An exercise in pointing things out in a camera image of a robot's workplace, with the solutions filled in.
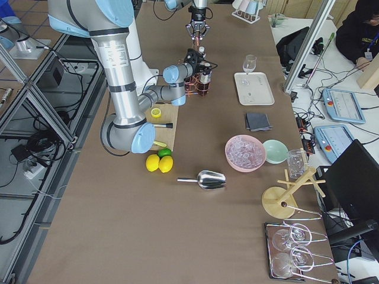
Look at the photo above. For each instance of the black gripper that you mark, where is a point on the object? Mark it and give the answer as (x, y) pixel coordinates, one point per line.
(197, 15)
(192, 61)

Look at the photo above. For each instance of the tea bottle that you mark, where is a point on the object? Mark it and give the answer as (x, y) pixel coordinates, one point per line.
(201, 51)
(203, 85)

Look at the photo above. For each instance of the copper wire bottle basket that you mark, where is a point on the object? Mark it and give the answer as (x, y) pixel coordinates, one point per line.
(191, 82)

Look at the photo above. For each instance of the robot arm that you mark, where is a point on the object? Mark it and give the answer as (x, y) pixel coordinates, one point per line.
(175, 5)
(111, 26)

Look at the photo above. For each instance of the clear wine glass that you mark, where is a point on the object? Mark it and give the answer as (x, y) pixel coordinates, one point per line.
(249, 64)

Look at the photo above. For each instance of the cream rabbit tray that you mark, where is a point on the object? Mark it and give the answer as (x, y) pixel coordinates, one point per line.
(253, 89)

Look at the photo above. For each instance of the white cup rack with cups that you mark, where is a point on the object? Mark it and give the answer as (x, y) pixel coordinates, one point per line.
(247, 10)

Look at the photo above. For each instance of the bamboo cutting board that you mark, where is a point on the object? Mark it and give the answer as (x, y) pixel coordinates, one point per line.
(165, 132)

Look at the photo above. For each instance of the half lemon slice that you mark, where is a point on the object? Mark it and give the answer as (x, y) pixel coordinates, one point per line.
(156, 112)

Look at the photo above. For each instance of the steel muddler black tip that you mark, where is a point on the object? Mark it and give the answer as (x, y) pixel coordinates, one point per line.
(164, 125)

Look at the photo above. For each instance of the grey folded cloth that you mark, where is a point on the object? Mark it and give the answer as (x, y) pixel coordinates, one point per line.
(257, 122)

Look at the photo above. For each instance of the black backpack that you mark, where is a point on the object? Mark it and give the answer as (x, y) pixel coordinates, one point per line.
(289, 46)

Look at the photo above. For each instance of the yellow plastic knife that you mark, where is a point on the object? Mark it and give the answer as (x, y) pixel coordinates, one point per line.
(160, 144)

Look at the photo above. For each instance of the green lime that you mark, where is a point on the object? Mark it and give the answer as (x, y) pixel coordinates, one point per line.
(164, 152)

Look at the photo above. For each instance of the pink bowl of ice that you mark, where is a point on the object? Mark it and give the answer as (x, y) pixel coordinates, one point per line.
(245, 153)

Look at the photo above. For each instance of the yellow lemon lower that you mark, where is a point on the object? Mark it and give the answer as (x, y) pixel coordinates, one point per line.
(165, 164)

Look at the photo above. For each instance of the yellow lemon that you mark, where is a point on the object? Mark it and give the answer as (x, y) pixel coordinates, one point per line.
(152, 162)
(165, 164)

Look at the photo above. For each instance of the yellow lemon upper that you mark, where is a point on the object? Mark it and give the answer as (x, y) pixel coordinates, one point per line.
(152, 162)

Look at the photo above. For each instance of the green bowl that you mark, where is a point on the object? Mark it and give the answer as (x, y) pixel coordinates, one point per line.
(276, 151)

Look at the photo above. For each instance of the steel ice scoop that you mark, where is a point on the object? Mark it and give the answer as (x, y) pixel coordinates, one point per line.
(207, 180)

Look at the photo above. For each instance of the clear tumbler glass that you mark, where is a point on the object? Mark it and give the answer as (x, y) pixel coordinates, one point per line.
(297, 162)

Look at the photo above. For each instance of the blue teach pendant far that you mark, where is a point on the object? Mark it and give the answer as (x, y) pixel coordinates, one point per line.
(342, 106)

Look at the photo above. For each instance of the blue teach pendant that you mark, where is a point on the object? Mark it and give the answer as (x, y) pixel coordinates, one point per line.
(342, 106)
(333, 140)

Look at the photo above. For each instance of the blue teach pendant near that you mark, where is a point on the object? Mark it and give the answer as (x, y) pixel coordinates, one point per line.
(333, 140)

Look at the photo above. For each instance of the wooden cup tree stand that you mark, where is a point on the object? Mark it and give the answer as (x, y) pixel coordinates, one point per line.
(280, 203)

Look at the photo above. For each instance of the seated person black hoodie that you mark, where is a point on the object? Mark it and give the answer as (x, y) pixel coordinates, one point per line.
(357, 37)

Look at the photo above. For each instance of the black monitor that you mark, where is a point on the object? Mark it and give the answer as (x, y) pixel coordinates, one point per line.
(352, 183)

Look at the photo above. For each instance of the upside down wine glass upper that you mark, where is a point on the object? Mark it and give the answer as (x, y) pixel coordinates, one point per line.
(288, 236)

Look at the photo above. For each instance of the upside down wine glass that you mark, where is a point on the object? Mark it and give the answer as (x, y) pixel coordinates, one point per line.
(288, 236)
(295, 264)

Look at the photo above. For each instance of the black glass holder tray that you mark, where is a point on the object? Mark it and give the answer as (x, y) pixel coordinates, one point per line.
(270, 228)

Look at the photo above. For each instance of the upside down wine glass lower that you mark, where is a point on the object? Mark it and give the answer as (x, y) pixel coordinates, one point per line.
(295, 264)

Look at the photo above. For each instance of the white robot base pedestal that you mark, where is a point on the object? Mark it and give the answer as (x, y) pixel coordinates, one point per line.
(143, 75)

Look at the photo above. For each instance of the aluminium frame post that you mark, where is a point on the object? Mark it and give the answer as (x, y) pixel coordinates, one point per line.
(305, 48)

